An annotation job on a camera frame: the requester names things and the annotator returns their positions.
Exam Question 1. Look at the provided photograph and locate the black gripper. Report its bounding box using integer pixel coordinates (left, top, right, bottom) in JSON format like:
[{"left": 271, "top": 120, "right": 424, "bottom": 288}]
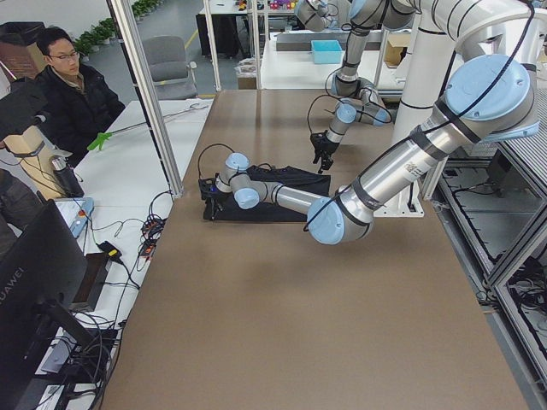
[
  {"left": 201, "top": 188, "right": 226, "bottom": 220},
  {"left": 310, "top": 132, "right": 338, "bottom": 173}
]

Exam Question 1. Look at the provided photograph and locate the black graphic t-shirt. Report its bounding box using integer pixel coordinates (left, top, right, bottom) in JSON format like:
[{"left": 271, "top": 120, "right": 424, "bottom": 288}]
[{"left": 208, "top": 165, "right": 331, "bottom": 223}]

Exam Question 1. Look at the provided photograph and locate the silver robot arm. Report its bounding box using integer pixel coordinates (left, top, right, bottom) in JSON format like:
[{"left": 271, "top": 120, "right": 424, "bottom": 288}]
[
  {"left": 199, "top": 1, "right": 546, "bottom": 245},
  {"left": 310, "top": 1, "right": 415, "bottom": 173}
]

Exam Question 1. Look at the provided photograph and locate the black power strip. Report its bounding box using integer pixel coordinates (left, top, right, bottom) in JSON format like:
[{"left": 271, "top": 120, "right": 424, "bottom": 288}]
[{"left": 138, "top": 216, "right": 167, "bottom": 261}]

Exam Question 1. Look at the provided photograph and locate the blue plastic bin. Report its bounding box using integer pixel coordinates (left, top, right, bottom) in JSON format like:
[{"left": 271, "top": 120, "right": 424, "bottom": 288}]
[{"left": 310, "top": 40, "right": 343, "bottom": 65}]

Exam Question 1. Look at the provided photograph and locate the black power adapter yellow label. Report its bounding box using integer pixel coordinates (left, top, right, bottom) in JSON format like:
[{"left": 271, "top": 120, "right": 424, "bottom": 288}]
[{"left": 97, "top": 241, "right": 122, "bottom": 263}]

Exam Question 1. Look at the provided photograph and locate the grey office chair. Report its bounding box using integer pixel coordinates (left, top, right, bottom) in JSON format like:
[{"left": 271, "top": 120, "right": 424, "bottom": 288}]
[{"left": 142, "top": 35, "right": 198, "bottom": 100}]

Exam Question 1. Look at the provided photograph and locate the black box device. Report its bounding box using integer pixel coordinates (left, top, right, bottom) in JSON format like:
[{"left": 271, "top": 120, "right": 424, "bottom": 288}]
[{"left": 70, "top": 252, "right": 112, "bottom": 312}]

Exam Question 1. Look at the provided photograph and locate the cardboard box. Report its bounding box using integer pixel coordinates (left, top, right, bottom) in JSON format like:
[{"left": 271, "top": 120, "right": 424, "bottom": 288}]
[{"left": 384, "top": 33, "right": 411, "bottom": 68}]

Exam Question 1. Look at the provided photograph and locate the blue teach pendant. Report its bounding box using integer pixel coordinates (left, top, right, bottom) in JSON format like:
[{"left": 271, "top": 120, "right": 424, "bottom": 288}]
[{"left": 54, "top": 197, "right": 95, "bottom": 238}]

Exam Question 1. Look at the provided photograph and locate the seated man black jacket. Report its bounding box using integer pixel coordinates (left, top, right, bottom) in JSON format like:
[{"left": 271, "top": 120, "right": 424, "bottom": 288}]
[{"left": 34, "top": 26, "right": 125, "bottom": 167}]

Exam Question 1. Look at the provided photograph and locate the black Huawei monitor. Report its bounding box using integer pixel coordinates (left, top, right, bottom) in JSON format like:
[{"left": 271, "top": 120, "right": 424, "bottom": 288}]
[{"left": 1, "top": 200, "right": 99, "bottom": 409}]

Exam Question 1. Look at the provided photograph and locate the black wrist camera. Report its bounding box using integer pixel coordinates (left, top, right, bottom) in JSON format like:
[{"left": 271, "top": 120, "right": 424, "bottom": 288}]
[{"left": 198, "top": 179, "right": 219, "bottom": 201}]

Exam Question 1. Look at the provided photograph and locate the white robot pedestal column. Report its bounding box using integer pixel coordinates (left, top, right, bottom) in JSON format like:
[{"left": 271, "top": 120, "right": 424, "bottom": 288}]
[{"left": 361, "top": 0, "right": 509, "bottom": 219}]

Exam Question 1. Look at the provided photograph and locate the aluminium frame post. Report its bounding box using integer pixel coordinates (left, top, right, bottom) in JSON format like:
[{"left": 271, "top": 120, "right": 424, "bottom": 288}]
[{"left": 106, "top": 0, "right": 184, "bottom": 198}]

